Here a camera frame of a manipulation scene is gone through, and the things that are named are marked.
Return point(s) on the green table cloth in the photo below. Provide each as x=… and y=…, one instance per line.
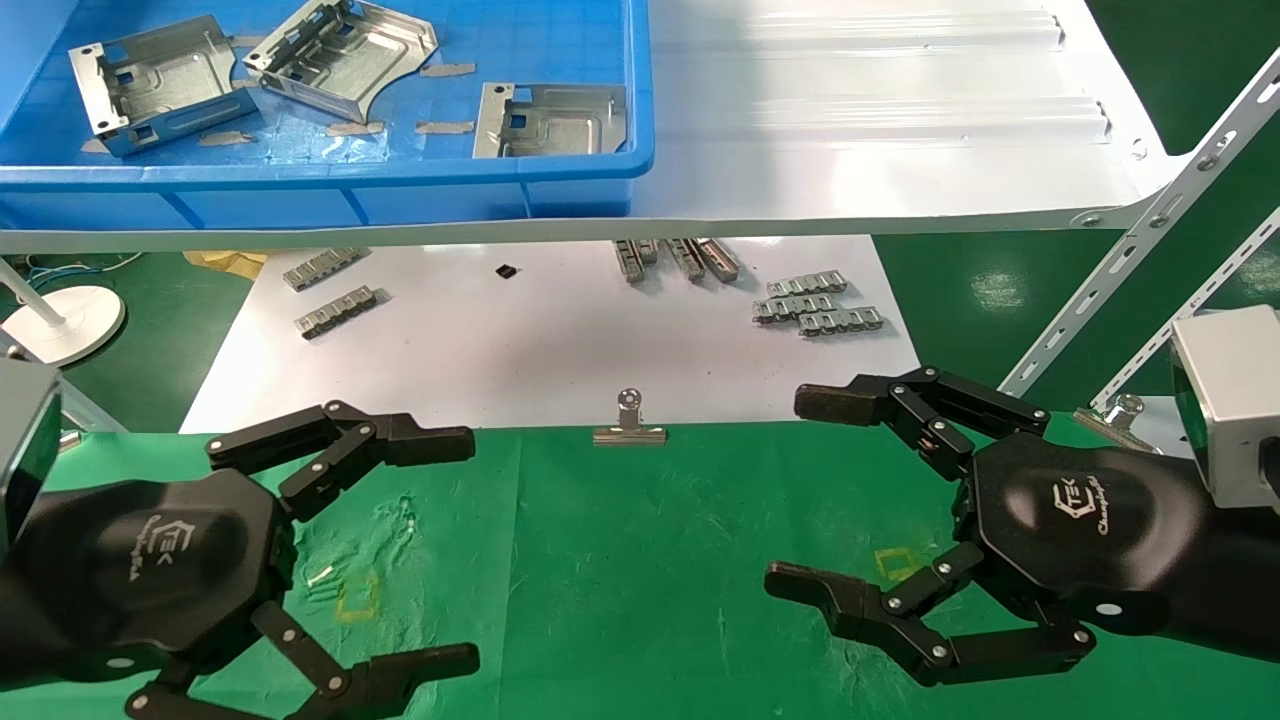
x=620, y=600

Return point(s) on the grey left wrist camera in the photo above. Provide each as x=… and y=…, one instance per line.
x=25, y=450

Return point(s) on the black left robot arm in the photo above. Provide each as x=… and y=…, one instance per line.
x=10, y=620

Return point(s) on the yellow plastic bag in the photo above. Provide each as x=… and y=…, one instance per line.
x=225, y=262

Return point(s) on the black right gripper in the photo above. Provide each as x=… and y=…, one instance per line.
x=1080, y=530

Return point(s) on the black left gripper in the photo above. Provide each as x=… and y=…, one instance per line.
x=150, y=570

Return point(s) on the blue plastic bin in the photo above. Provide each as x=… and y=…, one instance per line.
x=560, y=40

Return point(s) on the grey metal rail piece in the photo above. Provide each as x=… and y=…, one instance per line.
x=650, y=250
x=720, y=260
x=630, y=262
x=687, y=260

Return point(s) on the white round lamp base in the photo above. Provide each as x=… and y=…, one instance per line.
x=65, y=320

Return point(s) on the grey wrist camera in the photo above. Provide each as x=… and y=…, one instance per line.
x=1230, y=390
x=25, y=450

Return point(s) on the white metal shelf board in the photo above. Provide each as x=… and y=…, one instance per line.
x=850, y=150

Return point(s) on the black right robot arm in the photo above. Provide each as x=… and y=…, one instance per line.
x=1245, y=580

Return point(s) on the sheet metal bracket part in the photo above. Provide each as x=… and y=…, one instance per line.
x=560, y=125
x=350, y=55
x=165, y=85

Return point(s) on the grey metal clip strip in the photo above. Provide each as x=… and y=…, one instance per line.
x=322, y=268
x=337, y=311
x=793, y=308
x=808, y=283
x=840, y=321

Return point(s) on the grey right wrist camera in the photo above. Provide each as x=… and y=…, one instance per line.
x=1230, y=390

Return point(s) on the perforated metal angle bar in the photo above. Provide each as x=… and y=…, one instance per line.
x=1200, y=295
x=1140, y=235

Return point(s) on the white board sheet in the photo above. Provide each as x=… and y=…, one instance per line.
x=560, y=350

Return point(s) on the brown tape piece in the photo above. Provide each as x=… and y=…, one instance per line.
x=445, y=127
x=355, y=129
x=448, y=70
x=95, y=146
x=225, y=138

